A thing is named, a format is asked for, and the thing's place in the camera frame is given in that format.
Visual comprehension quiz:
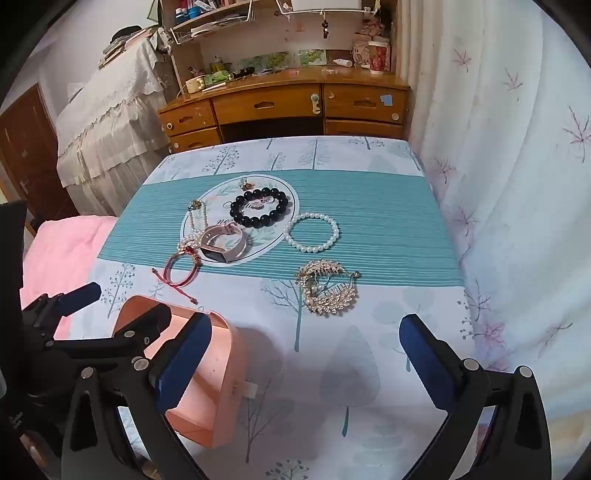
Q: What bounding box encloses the cream lace furniture cover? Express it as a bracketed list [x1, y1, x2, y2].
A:
[56, 28, 175, 215]

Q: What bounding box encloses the brown wooden door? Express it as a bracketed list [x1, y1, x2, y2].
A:
[0, 85, 79, 220]

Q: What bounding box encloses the stack of books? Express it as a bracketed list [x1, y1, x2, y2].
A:
[99, 25, 160, 70]

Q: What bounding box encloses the white pearl bracelet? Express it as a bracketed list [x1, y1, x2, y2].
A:
[284, 212, 340, 253]

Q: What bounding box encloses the floral paper box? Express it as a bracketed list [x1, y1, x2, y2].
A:
[352, 21, 393, 70]

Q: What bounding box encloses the tree print teal cloth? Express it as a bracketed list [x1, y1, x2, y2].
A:
[69, 136, 477, 480]

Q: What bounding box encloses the red cord bracelet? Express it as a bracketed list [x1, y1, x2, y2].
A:
[151, 247, 204, 305]

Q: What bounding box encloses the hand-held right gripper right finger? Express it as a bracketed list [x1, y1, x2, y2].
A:
[398, 313, 553, 480]

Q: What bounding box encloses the black bead bracelet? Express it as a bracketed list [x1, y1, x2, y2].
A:
[229, 186, 293, 230]

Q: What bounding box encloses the white pearl necklace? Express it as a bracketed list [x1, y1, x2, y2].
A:
[178, 199, 213, 252]

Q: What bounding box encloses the gold leaf hair comb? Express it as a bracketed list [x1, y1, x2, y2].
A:
[295, 260, 362, 317]

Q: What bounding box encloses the red floral cup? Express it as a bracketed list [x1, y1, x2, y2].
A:
[367, 41, 391, 75]

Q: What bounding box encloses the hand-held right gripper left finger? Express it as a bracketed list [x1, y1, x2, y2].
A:
[60, 313, 214, 480]

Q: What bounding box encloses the white floral curtain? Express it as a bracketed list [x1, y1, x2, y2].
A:
[397, 0, 591, 462]

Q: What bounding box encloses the pink smartwatch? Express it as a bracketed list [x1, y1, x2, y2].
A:
[198, 224, 247, 265]

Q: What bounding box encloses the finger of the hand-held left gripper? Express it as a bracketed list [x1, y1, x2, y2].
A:
[44, 302, 172, 370]
[23, 282, 102, 340]

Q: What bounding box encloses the wooden desk with drawers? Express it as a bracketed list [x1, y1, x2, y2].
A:
[158, 0, 411, 153]

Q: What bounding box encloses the pink jewelry box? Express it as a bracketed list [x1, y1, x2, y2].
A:
[113, 295, 257, 448]

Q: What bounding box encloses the green floral desk mat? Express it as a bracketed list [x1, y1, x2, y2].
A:
[240, 50, 327, 70]

